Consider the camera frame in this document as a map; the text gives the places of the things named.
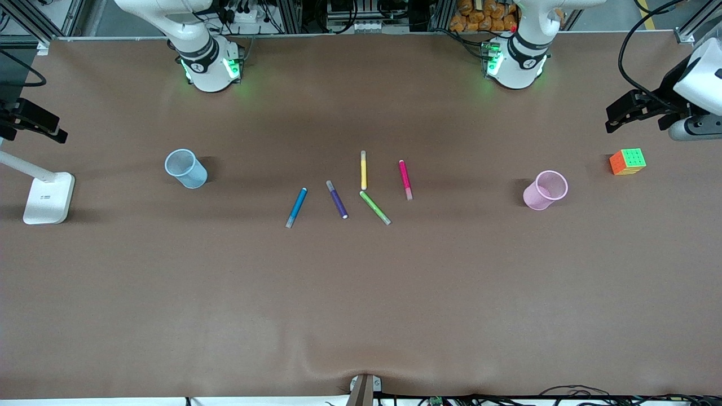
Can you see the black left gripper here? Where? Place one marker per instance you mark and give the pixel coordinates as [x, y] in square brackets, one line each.
[661, 106]

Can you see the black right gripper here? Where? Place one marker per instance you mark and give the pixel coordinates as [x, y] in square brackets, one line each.
[11, 119]

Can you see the pink marker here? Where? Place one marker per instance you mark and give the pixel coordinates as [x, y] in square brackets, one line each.
[405, 179]

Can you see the blue marker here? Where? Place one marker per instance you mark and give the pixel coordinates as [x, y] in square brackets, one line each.
[296, 207]

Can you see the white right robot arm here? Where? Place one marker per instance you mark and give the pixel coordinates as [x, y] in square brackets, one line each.
[206, 62]

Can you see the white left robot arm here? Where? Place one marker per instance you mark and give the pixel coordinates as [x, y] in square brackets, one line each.
[519, 62]

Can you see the multicoloured puzzle cube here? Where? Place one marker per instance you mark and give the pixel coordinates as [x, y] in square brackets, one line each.
[627, 162]

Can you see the pink plastic cup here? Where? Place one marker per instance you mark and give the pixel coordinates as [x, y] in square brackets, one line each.
[541, 194]

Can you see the light blue plastic cup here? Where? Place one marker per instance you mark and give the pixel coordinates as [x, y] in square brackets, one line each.
[189, 172]

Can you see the orange snack bag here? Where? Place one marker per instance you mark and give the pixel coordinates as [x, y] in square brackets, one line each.
[482, 16]

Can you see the white power strip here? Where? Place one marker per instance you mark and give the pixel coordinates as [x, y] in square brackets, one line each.
[251, 16]

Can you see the green marker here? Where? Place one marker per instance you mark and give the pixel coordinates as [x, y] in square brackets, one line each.
[375, 207]

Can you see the yellow marker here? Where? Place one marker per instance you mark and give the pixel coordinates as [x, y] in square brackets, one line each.
[364, 169]

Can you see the purple marker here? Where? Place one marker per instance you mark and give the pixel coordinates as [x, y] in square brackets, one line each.
[337, 200]

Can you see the aluminium frame with diagonal struts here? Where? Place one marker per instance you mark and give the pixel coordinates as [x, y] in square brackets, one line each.
[34, 20]

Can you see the aluminium frame with corner bracket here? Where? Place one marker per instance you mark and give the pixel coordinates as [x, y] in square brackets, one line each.
[696, 22]

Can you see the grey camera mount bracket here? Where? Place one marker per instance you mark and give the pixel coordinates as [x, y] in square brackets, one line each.
[364, 390]

